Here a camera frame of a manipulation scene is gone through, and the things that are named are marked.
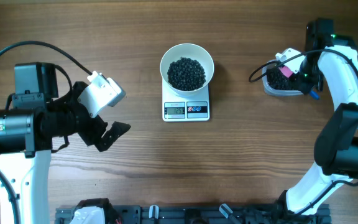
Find pink scoop with blue handle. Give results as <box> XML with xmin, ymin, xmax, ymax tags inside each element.
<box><xmin>279</xmin><ymin>66</ymin><xmax>319</xmax><ymax>100</ymax></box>

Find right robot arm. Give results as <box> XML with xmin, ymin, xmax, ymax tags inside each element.
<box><xmin>276</xmin><ymin>18</ymin><xmax>358</xmax><ymax>222</ymax></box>

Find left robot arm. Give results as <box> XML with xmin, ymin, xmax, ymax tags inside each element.
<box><xmin>0</xmin><ymin>62</ymin><xmax>130</xmax><ymax>223</ymax></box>

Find white digital kitchen scale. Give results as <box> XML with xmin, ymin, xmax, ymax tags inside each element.
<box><xmin>162</xmin><ymin>80</ymin><xmax>211</xmax><ymax>123</ymax></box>

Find black beans in bowl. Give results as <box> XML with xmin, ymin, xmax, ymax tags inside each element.
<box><xmin>167</xmin><ymin>57</ymin><xmax>206</xmax><ymax>91</ymax></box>

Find white round bowl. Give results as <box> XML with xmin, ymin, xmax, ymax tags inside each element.
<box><xmin>160</xmin><ymin>43</ymin><xmax>215</xmax><ymax>96</ymax></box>

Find pile of black beans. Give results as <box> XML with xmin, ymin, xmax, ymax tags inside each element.
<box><xmin>266</xmin><ymin>68</ymin><xmax>295</xmax><ymax>90</ymax></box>

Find clear plastic food container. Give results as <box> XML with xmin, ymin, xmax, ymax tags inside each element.
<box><xmin>262</xmin><ymin>76</ymin><xmax>302</xmax><ymax>96</ymax></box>

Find left black camera cable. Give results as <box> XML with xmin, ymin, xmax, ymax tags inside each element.
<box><xmin>0</xmin><ymin>40</ymin><xmax>93</xmax><ymax>224</ymax></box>

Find black camera cable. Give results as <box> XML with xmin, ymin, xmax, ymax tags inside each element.
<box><xmin>0</xmin><ymin>40</ymin><xmax>93</xmax><ymax>224</ymax></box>
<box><xmin>248</xmin><ymin>49</ymin><xmax>358</xmax><ymax>218</ymax></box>

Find right black camera cable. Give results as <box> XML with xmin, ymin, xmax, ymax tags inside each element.
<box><xmin>248</xmin><ymin>49</ymin><xmax>358</xmax><ymax>218</ymax></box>

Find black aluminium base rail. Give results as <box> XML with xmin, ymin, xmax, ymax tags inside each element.
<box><xmin>55</xmin><ymin>198</ymin><xmax>332</xmax><ymax>224</ymax></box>

